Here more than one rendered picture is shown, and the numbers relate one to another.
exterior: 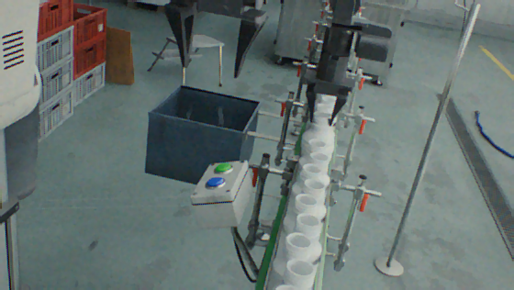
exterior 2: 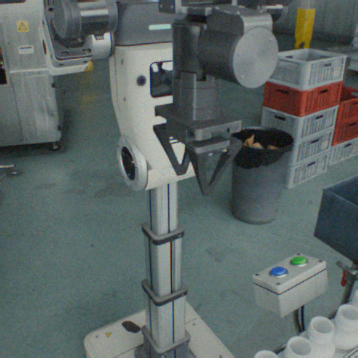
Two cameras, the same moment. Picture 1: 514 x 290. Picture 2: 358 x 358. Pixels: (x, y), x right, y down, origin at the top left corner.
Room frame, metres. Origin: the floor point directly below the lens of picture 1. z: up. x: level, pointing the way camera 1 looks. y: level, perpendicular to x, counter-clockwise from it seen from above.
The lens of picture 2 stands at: (0.29, -0.27, 1.63)
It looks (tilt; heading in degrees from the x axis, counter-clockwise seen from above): 28 degrees down; 52
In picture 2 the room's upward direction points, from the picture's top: straight up
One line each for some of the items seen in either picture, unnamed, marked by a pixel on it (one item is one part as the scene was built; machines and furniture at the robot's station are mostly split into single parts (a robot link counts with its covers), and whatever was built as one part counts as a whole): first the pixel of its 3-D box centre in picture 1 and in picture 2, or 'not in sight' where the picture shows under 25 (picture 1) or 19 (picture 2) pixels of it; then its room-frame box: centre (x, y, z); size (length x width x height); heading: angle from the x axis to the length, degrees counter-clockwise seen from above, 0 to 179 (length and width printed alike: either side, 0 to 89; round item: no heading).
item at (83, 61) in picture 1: (66, 51); (335, 124); (3.81, 1.61, 0.33); 0.61 x 0.41 x 0.22; 176
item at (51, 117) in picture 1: (27, 109); (292, 161); (3.11, 1.58, 0.11); 0.61 x 0.41 x 0.22; 179
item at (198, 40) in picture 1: (186, 58); not in sight; (4.65, 0.80, 0.21); 0.61 x 0.47 x 0.41; 47
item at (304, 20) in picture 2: not in sight; (304, 29); (9.40, 5.95, 0.55); 0.40 x 0.40 x 1.10; 83
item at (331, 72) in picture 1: (331, 70); not in sight; (0.99, -0.12, 1.31); 0.10 x 0.07 x 0.07; 83
